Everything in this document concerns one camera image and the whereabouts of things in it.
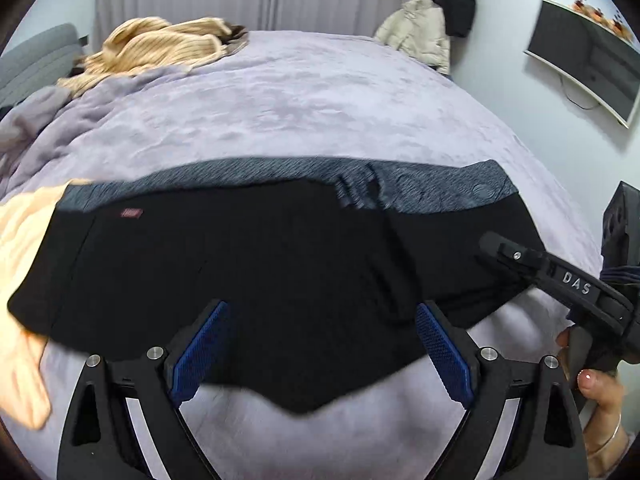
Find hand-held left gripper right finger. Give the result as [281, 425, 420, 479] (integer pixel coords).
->
[415, 301, 588, 480]

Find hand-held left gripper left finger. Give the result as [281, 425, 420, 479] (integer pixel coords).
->
[57, 300, 232, 480]

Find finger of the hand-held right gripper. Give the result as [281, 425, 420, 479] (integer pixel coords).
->
[475, 231, 552, 288]

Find black pants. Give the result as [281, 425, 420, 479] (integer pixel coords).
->
[7, 180, 549, 415]

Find person's right forearm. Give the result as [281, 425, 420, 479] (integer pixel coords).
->
[582, 410, 638, 480]

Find person's right hand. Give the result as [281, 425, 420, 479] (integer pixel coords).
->
[556, 327, 627, 442]

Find cream garment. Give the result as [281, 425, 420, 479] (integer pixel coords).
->
[0, 179, 97, 432]

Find beige puffer jacket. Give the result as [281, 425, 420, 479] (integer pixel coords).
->
[374, 0, 452, 76]

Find orange figurines on television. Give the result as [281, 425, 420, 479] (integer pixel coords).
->
[570, 0, 628, 37]

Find lavender plush blanket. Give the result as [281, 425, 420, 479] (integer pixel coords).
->
[0, 30, 607, 480]

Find yellow striped sweater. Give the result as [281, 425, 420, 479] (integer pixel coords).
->
[57, 16, 249, 97]

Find thin wrist bracelet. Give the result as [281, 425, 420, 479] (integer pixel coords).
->
[585, 412, 624, 457]

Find television cable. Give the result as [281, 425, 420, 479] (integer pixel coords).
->
[559, 77, 602, 111]

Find wall-mounted television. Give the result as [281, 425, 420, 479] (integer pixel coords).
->
[523, 0, 640, 129]

